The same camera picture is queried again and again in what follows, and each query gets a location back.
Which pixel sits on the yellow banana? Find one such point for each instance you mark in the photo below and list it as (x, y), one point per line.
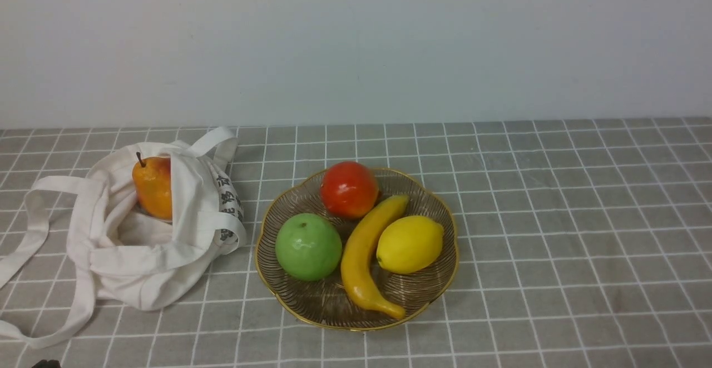
(355, 270)

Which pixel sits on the green apple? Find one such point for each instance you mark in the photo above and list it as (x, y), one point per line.
(308, 247)

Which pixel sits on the gold wire fruit basket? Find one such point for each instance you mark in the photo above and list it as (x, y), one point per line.
(325, 303)

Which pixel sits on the white cloth tote bag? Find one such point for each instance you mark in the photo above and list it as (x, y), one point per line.
(120, 252)

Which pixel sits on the orange pear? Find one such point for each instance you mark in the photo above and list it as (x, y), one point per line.
(152, 179)

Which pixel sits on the red apple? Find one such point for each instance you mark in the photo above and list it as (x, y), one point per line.
(349, 190)

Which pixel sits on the grey checked tablecloth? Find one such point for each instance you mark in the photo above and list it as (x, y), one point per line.
(582, 243)

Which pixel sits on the yellow lemon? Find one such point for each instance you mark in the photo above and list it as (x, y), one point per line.
(410, 244)

